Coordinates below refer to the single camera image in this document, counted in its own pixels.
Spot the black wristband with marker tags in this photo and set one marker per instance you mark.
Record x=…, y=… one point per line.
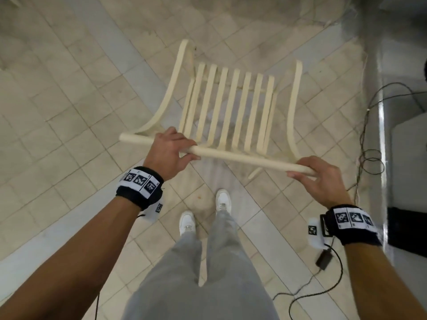
x=140, y=183
x=353, y=224

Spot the person's right forearm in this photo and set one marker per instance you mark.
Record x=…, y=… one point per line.
x=383, y=283

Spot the grey trousers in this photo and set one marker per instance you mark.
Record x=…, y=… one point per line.
x=206, y=283

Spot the white shoe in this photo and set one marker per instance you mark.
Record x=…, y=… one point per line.
x=186, y=221
x=222, y=199

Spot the person's right hand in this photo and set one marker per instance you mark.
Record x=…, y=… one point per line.
x=325, y=183

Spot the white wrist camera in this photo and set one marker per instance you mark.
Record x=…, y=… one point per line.
x=154, y=211
x=315, y=233

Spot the person's left thumb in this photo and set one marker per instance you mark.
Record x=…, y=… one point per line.
x=190, y=156

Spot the person's left forearm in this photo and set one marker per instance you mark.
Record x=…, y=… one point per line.
x=66, y=263

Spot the person's right thumb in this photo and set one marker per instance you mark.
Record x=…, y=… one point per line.
x=298, y=175

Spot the black box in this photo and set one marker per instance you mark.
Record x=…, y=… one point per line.
x=408, y=231

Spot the cream wooden slatted chair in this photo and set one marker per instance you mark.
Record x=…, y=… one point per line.
x=216, y=106

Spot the black power adapter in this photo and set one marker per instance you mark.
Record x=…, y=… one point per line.
x=324, y=259

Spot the person's left hand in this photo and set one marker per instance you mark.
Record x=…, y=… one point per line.
x=164, y=156

